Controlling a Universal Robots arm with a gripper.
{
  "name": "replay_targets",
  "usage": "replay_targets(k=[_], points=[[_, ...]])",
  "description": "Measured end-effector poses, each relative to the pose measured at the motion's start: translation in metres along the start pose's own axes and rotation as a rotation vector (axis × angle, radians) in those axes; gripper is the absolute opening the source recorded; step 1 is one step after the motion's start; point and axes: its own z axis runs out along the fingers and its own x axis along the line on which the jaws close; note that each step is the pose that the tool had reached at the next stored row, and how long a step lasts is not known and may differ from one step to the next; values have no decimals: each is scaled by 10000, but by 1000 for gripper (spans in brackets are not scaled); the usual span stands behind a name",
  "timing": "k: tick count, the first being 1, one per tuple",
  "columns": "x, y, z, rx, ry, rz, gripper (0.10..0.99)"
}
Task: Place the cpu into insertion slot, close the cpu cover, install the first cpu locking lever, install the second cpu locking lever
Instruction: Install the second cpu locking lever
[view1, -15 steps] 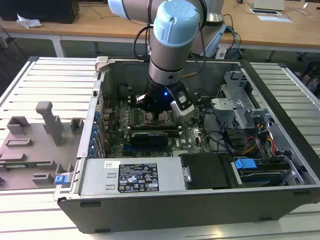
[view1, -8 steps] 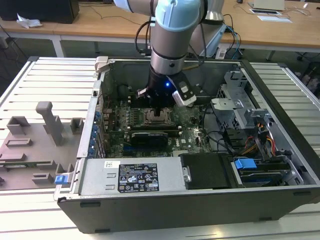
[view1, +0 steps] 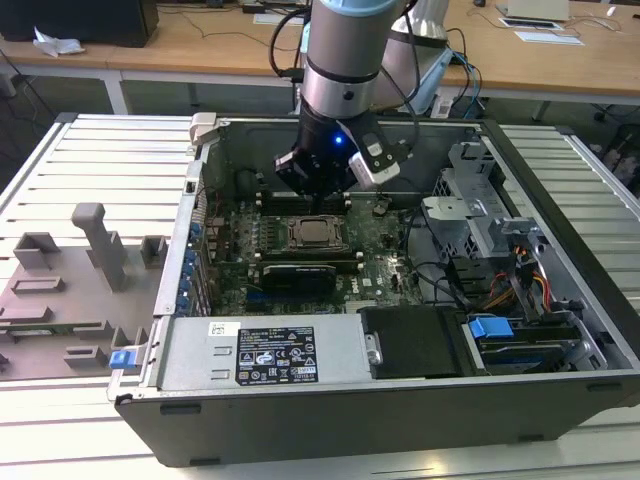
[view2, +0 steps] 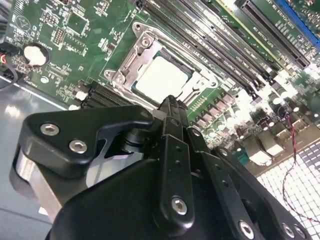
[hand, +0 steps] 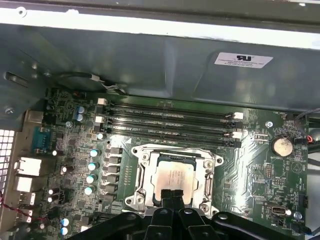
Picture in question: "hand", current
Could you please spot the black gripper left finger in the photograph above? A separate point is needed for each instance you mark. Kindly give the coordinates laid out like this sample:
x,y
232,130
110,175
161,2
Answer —
x,y
160,225

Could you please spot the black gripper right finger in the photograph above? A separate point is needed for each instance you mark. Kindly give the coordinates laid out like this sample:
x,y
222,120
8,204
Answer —
x,y
190,225

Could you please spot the metal socket cover frame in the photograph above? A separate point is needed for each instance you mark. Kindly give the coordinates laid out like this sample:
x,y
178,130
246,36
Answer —
x,y
149,175

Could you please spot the silver topped CPU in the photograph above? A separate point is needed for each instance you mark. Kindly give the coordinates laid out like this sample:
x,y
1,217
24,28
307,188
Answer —
x,y
175,175

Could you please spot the metal CPU socket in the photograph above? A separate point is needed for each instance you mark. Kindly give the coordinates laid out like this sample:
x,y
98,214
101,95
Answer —
x,y
143,203

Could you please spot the green motherboard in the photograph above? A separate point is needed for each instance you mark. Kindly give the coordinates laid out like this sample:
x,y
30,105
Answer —
x,y
237,175

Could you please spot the silver round capacitor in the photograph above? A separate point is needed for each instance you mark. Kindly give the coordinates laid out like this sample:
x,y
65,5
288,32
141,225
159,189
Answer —
x,y
90,178
65,221
92,165
93,152
100,136
88,190
64,230

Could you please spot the internal USB port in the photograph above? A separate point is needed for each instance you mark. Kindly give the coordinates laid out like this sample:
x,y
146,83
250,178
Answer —
x,y
277,210

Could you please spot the silver mounting screw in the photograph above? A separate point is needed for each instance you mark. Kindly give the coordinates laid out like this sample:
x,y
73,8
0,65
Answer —
x,y
297,215
269,123

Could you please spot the silver coin battery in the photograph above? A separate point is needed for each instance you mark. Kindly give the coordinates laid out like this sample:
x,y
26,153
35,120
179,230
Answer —
x,y
282,146

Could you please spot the blue round capacitor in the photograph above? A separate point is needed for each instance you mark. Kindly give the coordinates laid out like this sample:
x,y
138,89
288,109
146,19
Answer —
x,y
79,117
80,109

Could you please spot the silver rear port block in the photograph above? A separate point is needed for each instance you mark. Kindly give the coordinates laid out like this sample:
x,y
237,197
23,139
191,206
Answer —
x,y
23,183
33,117

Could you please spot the silver network port block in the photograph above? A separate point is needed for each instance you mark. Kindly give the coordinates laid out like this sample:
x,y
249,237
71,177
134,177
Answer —
x,y
28,166

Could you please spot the blue serial port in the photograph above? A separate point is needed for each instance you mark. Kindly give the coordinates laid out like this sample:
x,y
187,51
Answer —
x,y
42,140

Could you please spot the grey metal PC case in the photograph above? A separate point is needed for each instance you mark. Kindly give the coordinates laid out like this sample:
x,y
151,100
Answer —
x,y
150,62

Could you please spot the white label sticker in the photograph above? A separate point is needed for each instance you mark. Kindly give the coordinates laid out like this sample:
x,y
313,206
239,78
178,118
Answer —
x,y
242,58

